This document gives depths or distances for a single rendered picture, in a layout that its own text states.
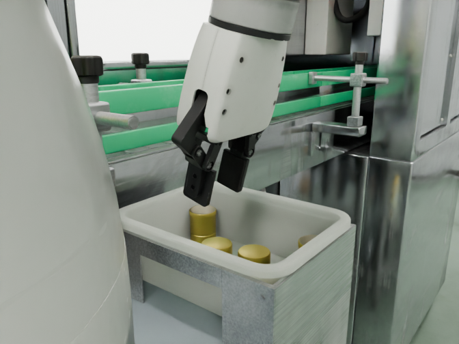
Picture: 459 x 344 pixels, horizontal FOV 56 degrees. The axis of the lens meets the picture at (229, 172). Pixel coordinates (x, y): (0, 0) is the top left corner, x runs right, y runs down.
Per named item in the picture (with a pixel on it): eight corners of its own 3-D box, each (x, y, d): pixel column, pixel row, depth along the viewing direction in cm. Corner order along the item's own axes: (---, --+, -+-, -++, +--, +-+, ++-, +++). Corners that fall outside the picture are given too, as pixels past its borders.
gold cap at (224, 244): (239, 277, 48) (239, 241, 47) (219, 291, 46) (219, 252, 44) (214, 267, 50) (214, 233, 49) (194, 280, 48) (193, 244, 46)
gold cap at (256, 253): (276, 286, 46) (277, 249, 45) (258, 301, 44) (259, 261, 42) (249, 276, 48) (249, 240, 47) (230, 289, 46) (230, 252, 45)
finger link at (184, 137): (225, 68, 39) (229, 117, 43) (164, 111, 35) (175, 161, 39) (235, 72, 39) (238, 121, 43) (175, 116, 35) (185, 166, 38)
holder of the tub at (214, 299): (179, 228, 66) (177, 180, 64) (350, 287, 50) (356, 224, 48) (82, 273, 53) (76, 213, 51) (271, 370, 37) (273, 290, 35)
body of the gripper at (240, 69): (251, 8, 44) (228, 112, 48) (182, -1, 36) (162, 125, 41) (315, 26, 40) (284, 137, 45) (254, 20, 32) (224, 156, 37)
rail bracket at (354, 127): (311, 151, 102) (317, 51, 95) (383, 162, 92) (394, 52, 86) (302, 154, 98) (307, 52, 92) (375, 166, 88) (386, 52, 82)
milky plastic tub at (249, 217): (206, 234, 63) (205, 177, 61) (353, 283, 50) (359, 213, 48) (108, 283, 50) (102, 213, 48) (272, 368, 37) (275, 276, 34)
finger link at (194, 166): (198, 132, 42) (186, 192, 44) (175, 137, 39) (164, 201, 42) (223, 145, 40) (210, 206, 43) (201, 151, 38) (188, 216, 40)
